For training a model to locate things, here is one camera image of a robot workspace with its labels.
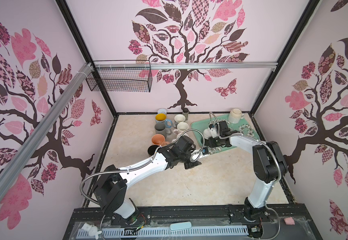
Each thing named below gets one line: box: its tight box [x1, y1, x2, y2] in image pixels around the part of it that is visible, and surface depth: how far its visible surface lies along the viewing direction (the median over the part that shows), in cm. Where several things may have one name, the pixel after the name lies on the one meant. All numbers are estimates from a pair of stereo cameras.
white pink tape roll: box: [157, 108, 167, 116], surface depth 116 cm
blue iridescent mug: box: [155, 113, 173, 128], surface depth 106 cm
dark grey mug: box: [154, 122, 172, 139], surface depth 102 cm
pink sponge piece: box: [283, 216, 296, 225], surface depth 72 cm
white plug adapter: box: [81, 222, 103, 240], surface depth 69 cm
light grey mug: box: [174, 114, 186, 123], surface depth 109 cm
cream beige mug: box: [228, 108, 245, 124], surface depth 112 cm
